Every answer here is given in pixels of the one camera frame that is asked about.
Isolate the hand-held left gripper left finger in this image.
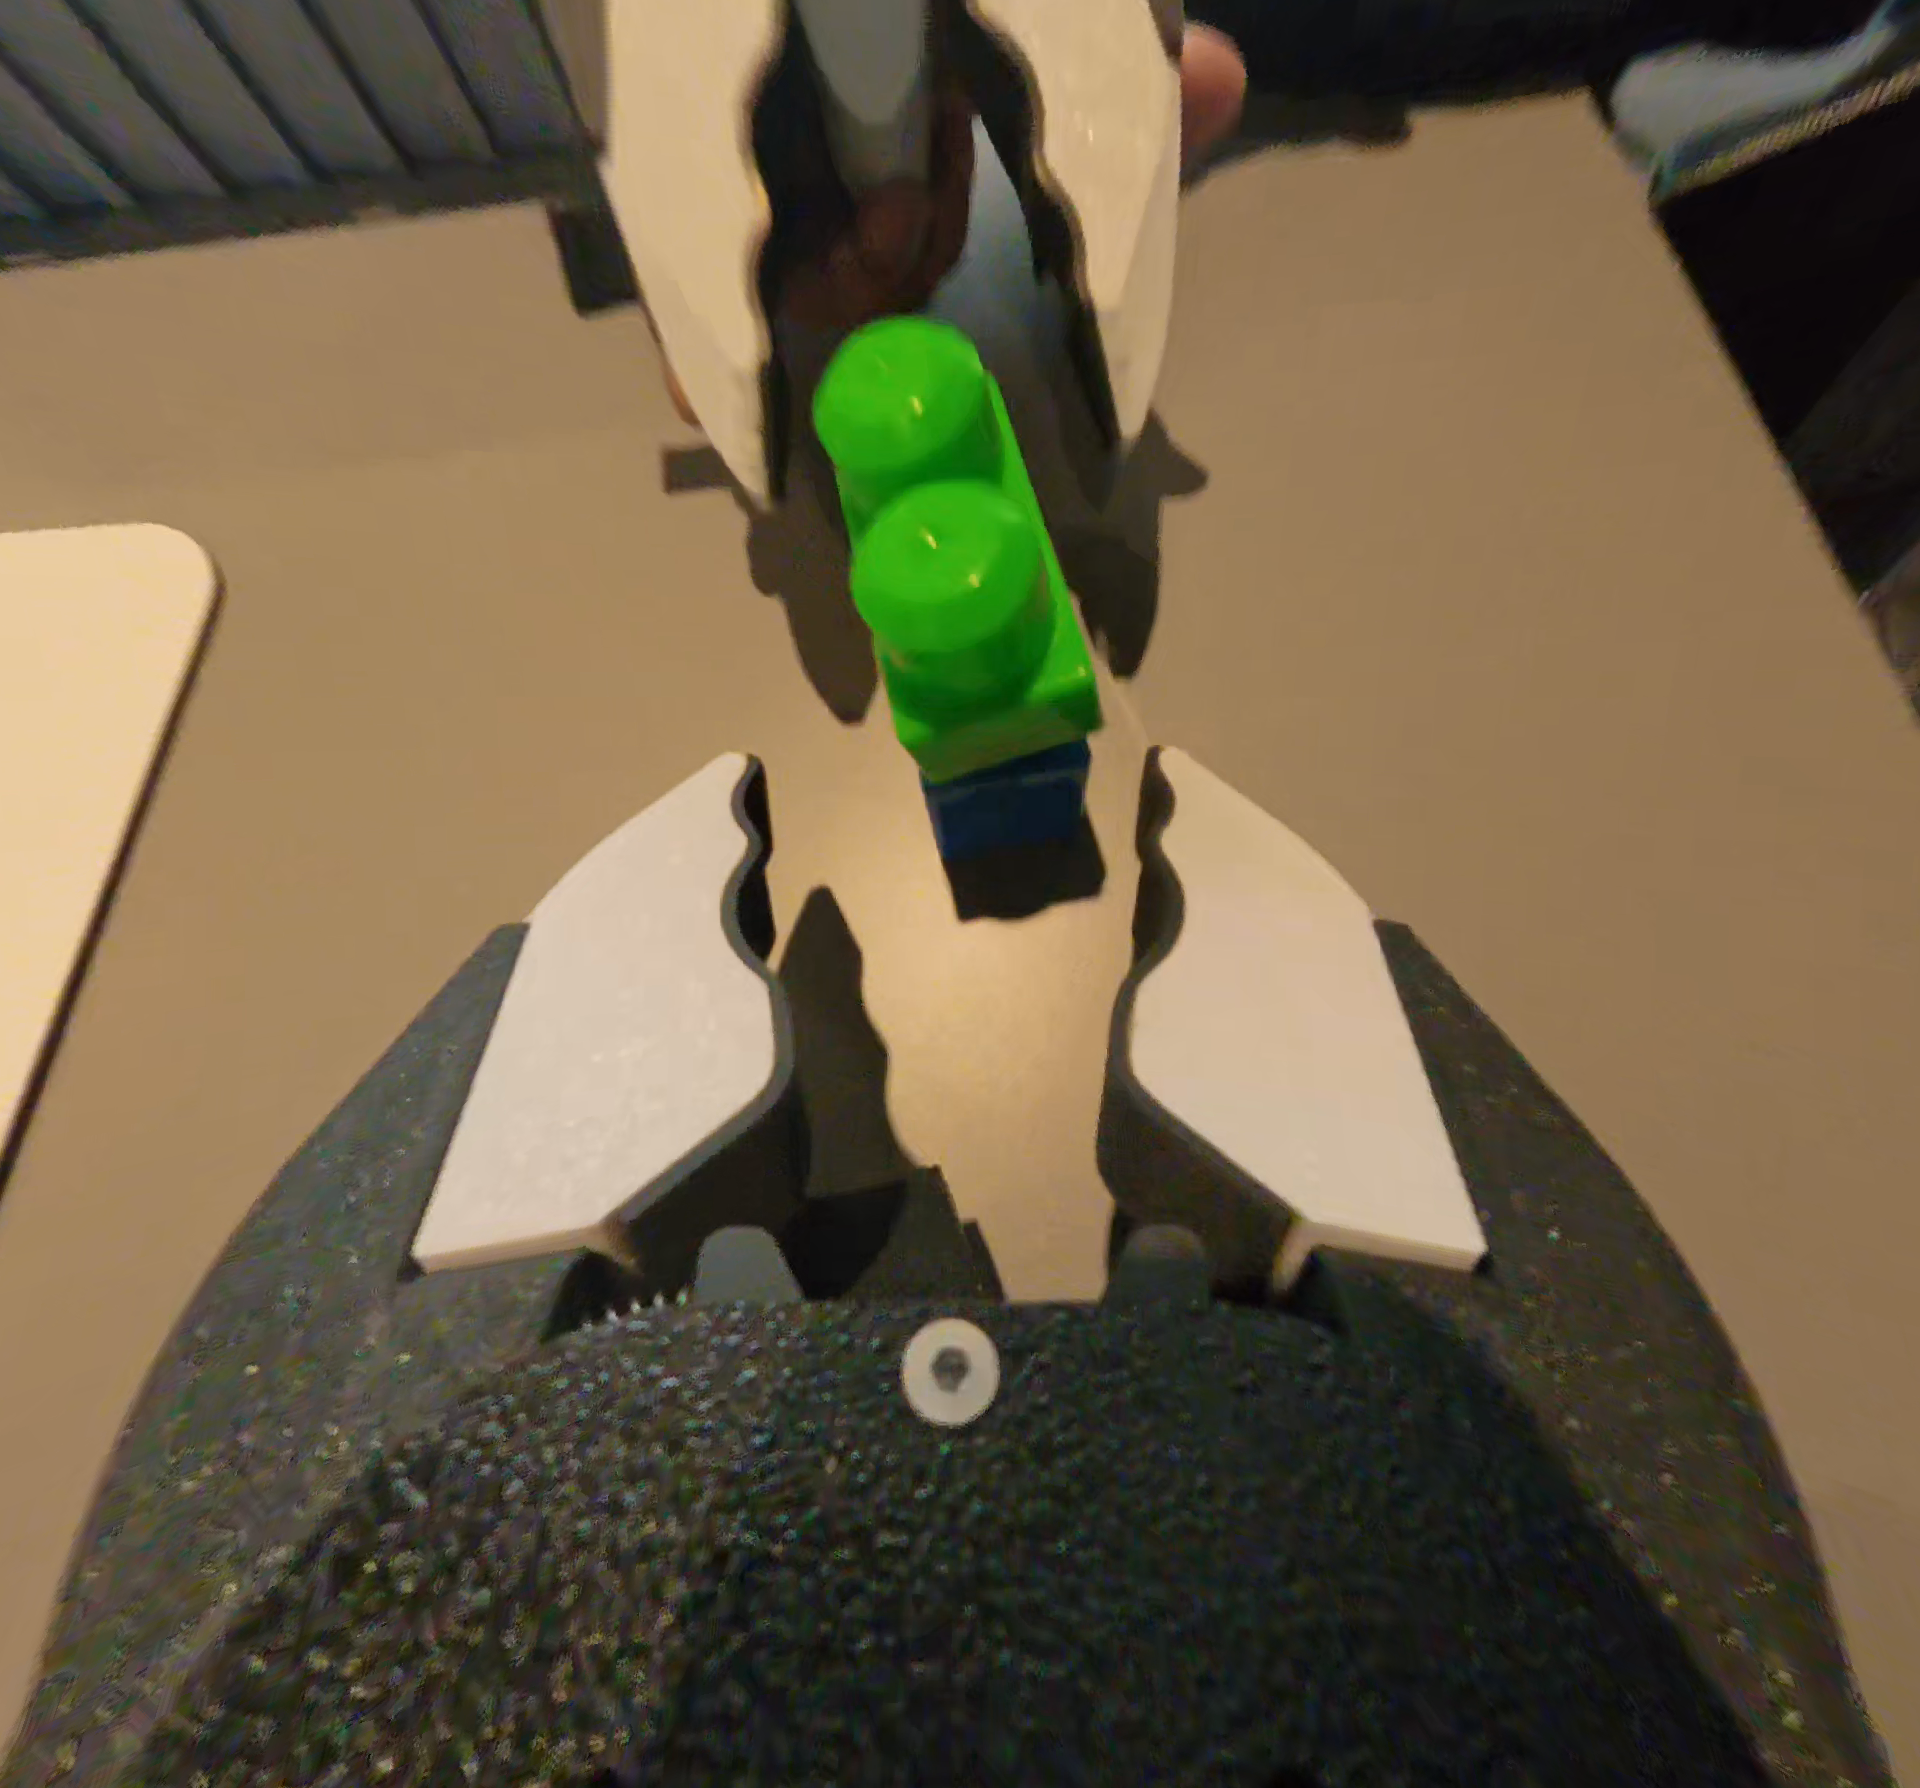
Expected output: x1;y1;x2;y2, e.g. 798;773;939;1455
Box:
412;752;795;1275

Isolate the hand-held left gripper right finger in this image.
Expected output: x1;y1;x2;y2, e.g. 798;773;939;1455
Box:
1099;744;1493;1296

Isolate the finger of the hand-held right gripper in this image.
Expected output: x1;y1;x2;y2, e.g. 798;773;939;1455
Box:
600;0;793;508
961;0;1191;456

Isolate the light blue mega block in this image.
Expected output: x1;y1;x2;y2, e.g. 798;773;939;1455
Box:
918;738;1095;870

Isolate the grey plastic bin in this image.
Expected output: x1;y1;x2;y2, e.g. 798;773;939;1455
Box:
0;0;606;264

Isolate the green two-stud mega block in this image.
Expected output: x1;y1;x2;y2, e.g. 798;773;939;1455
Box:
811;315;1106;782

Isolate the person's navy jacket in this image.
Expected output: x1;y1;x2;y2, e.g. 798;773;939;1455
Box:
1608;0;1920;598

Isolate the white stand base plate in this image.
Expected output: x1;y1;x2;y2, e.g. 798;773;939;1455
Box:
0;523;224;1177

